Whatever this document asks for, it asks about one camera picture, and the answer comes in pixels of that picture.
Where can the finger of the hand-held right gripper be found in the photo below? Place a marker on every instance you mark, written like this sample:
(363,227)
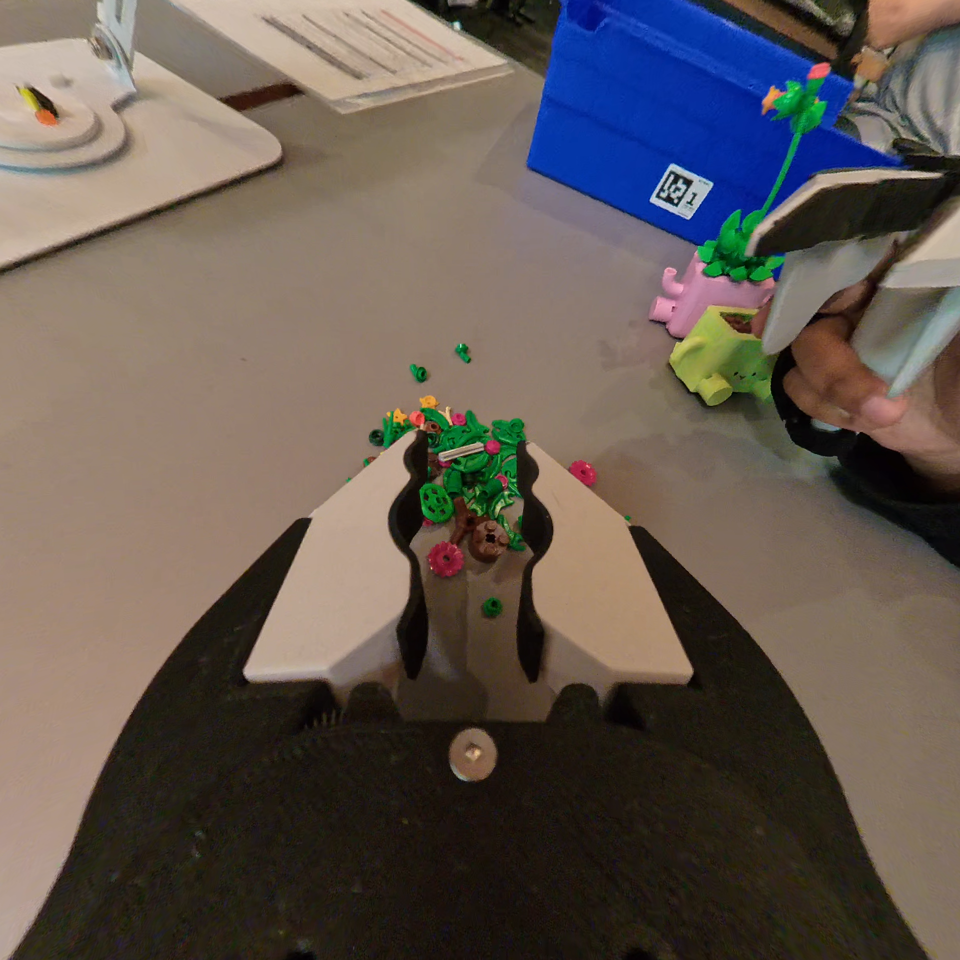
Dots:
(810,285)
(847,210)

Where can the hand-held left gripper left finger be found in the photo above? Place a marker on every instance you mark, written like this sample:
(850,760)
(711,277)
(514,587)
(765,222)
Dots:
(330,600)

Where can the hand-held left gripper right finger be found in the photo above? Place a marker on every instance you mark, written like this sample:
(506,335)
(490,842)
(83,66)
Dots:
(607,600)

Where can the pink toy flower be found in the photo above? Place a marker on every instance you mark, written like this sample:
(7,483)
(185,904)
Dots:
(582,472)
(445,559)

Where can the pile of toy brick pieces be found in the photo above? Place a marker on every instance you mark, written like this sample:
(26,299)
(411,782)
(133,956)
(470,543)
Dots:
(465,465)

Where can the person's right hand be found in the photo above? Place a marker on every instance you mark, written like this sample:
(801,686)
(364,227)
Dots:
(840,382)

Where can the lime toy brick flowerpot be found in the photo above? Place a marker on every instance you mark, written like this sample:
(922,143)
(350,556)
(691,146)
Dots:
(720,352)

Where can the green toy cone piece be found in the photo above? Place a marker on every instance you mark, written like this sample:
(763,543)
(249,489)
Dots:
(492,606)

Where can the pink toy brick flowerpot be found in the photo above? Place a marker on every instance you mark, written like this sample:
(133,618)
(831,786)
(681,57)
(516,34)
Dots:
(690,300)

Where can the blue plastic bin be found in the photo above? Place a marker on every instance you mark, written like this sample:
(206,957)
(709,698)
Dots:
(615,90)

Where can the white metal stand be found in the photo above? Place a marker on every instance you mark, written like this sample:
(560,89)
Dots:
(150,150)

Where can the laminated paper sheet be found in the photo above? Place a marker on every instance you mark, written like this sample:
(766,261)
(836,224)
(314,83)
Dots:
(360,45)

